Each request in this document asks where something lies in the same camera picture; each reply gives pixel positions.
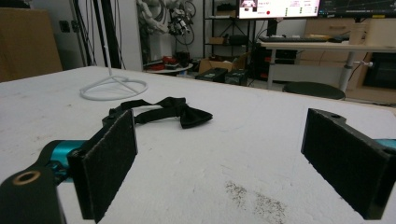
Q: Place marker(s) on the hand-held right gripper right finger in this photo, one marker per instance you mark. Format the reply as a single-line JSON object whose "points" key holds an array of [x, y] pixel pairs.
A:
{"points": [[342, 158]]}

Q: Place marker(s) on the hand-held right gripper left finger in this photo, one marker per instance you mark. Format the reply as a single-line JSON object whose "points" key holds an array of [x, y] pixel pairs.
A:
{"points": [[106, 161]]}

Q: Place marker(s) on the dark blue cloth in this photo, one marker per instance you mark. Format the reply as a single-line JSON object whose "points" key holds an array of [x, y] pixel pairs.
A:
{"points": [[190, 116]]}

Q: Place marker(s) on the black round stool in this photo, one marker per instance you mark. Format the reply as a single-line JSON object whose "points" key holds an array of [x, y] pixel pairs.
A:
{"points": [[313, 90]]}

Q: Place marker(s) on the white round table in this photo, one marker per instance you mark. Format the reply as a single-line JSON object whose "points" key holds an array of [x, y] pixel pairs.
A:
{"points": [[174, 69]]}

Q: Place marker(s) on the light wooden desk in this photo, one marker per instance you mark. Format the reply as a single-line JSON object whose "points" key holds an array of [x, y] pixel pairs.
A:
{"points": [[311, 46]]}

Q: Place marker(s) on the black keyboard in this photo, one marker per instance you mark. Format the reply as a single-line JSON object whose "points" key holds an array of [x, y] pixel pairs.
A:
{"points": [[292, 39]]}

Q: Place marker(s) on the cardboard box on desk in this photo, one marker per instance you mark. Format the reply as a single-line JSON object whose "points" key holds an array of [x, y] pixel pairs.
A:
{"points": [[381, 32]]}

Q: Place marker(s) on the black equipment case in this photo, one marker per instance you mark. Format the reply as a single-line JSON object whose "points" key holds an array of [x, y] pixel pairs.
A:
{"points": [[211, 75], [236, 77]]}

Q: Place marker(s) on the brown cardboard panel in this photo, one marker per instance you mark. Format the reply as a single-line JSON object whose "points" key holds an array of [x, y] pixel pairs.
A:
{"points": [[28, 43]]}

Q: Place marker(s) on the open cardboard box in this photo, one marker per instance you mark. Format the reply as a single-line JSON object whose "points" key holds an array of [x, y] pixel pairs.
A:
{"points": [[214, 64]]}

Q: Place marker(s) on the computer monitor with dark screen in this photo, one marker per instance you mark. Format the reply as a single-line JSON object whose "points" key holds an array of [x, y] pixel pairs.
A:
{"points": [[358, 7]]}

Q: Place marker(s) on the white robot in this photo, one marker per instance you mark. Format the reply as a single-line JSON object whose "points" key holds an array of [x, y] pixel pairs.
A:
{"points": [[152, 17]]}

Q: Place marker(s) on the black metal shelf rack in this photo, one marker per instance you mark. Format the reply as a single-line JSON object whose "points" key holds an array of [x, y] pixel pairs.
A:
{"points": [[230, 40]]}

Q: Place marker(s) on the computer monitor with white screen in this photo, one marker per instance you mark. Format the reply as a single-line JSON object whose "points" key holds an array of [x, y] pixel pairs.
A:
{"points": [[280, 7]]}

